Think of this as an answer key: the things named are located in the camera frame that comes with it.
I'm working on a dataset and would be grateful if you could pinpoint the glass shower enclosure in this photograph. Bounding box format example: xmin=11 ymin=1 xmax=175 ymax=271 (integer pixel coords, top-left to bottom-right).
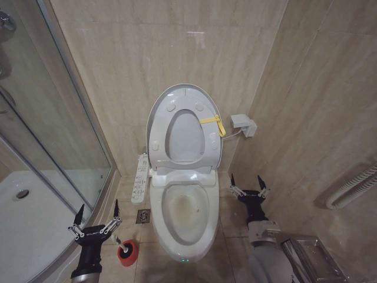
xmin=0 ymin=0 xmax=118 ymax=219

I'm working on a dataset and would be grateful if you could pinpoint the white power cable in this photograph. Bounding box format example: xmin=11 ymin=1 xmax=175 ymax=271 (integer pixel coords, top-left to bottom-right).
xmin=223 ymin=128 xmax=246 ymax=140

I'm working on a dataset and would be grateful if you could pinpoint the white bidet control panel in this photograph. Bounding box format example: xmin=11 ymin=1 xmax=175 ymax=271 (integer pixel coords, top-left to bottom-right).
xmin=130 ymin=152 xmax=150 ymax=205

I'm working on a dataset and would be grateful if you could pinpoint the chrome shower faucet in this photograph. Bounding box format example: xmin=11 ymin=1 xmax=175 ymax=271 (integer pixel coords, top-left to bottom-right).
xmin=0 ymin=9 xmax=17 ymax=32

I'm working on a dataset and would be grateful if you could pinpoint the white toilet bowl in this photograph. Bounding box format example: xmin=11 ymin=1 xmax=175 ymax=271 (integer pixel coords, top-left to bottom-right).
xmin=148 ymin=169 xmax=220 ymax=263

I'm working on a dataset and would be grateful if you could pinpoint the white toilet brush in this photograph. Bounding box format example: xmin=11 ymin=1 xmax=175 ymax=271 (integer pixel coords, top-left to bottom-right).
xmin=113 ymin=234 xmax=132 ymax=254

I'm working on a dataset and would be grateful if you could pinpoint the stainless steel tissue box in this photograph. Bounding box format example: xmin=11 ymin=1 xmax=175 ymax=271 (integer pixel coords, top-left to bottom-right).
xmin=280 ymin=235 xmax=350 ymax=283

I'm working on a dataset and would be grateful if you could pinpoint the white toilet seat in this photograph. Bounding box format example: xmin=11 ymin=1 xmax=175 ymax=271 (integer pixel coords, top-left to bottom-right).
xmin=148 ymin=87 xmax=220 ymax=175

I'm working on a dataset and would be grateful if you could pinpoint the yellow seat lifter handle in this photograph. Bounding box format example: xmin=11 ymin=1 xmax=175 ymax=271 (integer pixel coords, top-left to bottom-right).
xmin=199 ymin=114 xmax=226 ymax=138

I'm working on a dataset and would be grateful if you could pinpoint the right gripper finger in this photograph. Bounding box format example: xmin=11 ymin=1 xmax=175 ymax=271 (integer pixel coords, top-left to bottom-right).
xmin=257 ymin=175 xmax=271 ymax=199
xmin=229 ymin=173 xmax=247 ymax=198

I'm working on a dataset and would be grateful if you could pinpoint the metal floor drain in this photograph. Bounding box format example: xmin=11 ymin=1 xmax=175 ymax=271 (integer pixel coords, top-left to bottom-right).
xmin=136 ymin=208 xmax=152 ymax=225

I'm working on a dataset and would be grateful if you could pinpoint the grey wall socket box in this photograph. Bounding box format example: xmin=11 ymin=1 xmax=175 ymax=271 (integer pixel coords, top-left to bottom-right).
xmin=230 ymin=113 xmax=258 ymax=138

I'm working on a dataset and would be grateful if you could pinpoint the red toilet brush holder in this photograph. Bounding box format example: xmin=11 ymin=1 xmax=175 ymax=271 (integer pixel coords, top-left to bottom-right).
xmin=117 ymin=239 xmax=140 ymax=268

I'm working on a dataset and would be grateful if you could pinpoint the white shower tray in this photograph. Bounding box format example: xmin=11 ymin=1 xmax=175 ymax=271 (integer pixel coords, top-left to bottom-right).
xmin=0 ymin=170 xmax=100 ymax=283

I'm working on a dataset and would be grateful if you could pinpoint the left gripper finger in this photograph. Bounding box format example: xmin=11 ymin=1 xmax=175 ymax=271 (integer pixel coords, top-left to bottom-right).
xmin=99 ymin=199 xmax=123 ymax=236
xmin=67 ymin=203 xmax=86 ymax=240

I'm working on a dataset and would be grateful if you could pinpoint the white toilet lid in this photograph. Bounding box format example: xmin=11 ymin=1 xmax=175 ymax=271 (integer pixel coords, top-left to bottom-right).
xmin=146 ymin=84 xmax=223 ymax=178

